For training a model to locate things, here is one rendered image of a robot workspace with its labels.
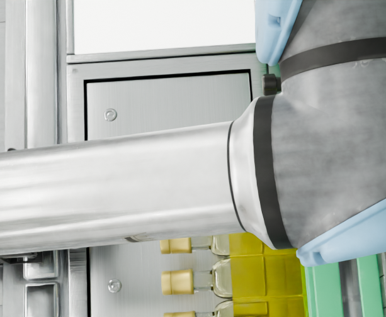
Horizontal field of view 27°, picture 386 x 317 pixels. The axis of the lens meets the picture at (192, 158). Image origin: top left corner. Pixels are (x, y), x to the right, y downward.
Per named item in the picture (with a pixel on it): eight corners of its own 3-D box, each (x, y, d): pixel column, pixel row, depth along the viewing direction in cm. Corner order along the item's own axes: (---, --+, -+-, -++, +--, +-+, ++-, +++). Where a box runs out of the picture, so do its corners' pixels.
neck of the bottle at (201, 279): (210, 271, 112) (176, 273, 112) (209, 268, 109) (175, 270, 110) (211, 292, 112) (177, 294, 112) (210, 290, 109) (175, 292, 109)
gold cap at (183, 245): (191, 229, 114) (160, 231, 114) (189, 226, 111) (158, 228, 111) (192, 254, 114) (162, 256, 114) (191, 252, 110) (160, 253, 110)
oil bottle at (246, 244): (354, 215, 115) (207, 224, 115) (360, 207, 109) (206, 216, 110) (358, 253, 113) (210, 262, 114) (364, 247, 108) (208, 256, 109)
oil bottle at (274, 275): (358, 254, 113) (210, 263, 114) (365, 248, 108) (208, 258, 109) (363, 294, 112) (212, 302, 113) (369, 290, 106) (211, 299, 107)
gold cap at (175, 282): (193, 294, 109) (161, 295, 109) (194, 294, 112) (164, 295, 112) (192, 268, 109) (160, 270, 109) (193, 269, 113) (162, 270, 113)
